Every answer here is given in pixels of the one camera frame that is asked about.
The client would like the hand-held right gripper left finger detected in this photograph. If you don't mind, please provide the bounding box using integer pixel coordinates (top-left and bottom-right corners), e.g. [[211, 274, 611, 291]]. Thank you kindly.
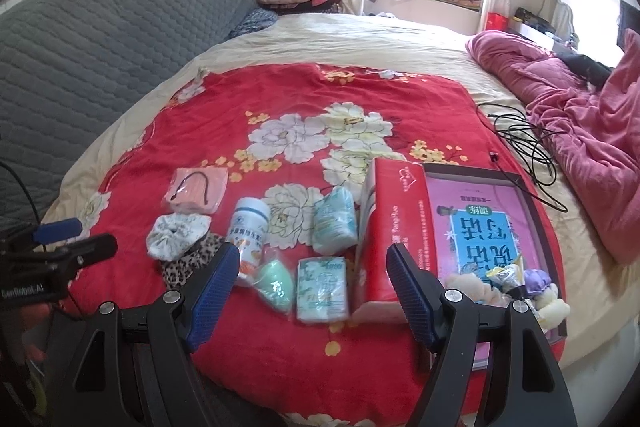
[[52, 242, 242, 427]]

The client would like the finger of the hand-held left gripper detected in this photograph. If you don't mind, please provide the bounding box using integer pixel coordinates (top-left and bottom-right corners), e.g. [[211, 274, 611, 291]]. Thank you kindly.
[[31, 218, 83, 244], [47, 234, 118, 268]]

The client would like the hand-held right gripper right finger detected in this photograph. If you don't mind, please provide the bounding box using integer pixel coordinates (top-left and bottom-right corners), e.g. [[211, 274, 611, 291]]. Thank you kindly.
[[386, 242, 577, 427]]

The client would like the leopard print scrunchie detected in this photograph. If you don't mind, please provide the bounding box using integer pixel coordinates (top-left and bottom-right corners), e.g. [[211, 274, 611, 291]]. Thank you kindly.
[[161, 233, 226, 290]]

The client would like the plush bunny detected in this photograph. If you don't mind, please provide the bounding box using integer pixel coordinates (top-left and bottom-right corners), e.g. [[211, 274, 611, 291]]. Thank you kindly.
[[442, 271, 501, 308]]

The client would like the mint green sponge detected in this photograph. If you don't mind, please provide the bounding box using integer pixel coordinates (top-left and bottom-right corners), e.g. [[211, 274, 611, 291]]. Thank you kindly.
[[252, 252, 296, 315]]

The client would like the yellow sachet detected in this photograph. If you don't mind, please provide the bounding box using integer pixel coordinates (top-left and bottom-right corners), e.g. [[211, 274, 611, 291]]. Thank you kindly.
[[487, 268, 526, 295]]

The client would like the mint tissue packet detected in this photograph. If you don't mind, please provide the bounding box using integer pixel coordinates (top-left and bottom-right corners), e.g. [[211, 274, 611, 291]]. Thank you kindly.
[[312, 186, 357, 255]]

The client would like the cream plush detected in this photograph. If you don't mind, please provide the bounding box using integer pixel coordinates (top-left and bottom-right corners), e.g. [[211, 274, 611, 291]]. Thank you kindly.
[[520, 268, 572, 333]]

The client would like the pink book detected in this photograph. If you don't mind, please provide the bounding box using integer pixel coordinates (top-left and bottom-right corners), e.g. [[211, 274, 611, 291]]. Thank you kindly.
[[422, 163, 571, 370], [427, 177, 546, 368]]

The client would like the white floral scrunchie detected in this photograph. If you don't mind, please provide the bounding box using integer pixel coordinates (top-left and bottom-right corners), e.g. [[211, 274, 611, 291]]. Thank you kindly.
[[146, 213, 213, 262]]

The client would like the white pill bottle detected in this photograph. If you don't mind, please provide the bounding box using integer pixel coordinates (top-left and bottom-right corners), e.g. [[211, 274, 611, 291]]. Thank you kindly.
[[230, 197, 272, 288]]

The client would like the floral print tissue packet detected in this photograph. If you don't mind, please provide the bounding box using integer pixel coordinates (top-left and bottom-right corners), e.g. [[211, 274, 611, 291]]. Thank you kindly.
[[295, 257, 351, 323]]

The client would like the red tissue pack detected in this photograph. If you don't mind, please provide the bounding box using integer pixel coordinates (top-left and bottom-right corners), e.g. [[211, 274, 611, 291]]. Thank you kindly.
[[352, 158, 441, 325]]

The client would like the pink face mask pack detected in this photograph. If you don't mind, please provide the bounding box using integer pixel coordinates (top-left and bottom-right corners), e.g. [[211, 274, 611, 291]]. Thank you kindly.
[[167, 166, 230, 215]]

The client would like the grey quilted headboard cover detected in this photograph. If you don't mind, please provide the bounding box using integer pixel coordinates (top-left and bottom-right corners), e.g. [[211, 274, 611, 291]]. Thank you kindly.
[[0, 0, 258, 233]]

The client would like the red floral blanket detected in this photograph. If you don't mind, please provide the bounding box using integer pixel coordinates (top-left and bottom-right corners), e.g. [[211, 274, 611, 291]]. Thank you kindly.
[[67, 62, 568, 427]]

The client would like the pink quilt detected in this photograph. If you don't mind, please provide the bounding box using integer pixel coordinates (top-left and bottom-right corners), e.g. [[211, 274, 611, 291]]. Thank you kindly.
[[465, 31, 640, 265]]

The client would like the blue patterned cloth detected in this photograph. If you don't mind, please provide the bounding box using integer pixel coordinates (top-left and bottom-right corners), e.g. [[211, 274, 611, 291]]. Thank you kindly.
[[230, 9, 278, 40]]

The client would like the black garment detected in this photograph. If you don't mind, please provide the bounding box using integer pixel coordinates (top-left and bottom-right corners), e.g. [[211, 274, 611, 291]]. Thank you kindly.
[[555, 52, 616, 90]]

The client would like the black bag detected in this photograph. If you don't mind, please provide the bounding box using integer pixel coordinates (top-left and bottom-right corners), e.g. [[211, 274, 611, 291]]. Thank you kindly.
[[515, 7, 556, 35]]

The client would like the dark screen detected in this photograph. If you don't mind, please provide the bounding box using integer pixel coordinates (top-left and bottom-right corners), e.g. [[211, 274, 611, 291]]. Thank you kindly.
[[619, 0, 640, 52]]

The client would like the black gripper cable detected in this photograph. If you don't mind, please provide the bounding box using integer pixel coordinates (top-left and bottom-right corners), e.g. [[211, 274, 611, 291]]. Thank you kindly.
[[0, 162, 43, 233]]

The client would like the black cable on bed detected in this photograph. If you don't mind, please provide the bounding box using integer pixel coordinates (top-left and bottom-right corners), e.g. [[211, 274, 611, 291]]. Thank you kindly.
[[475, 102, 568, 212]]

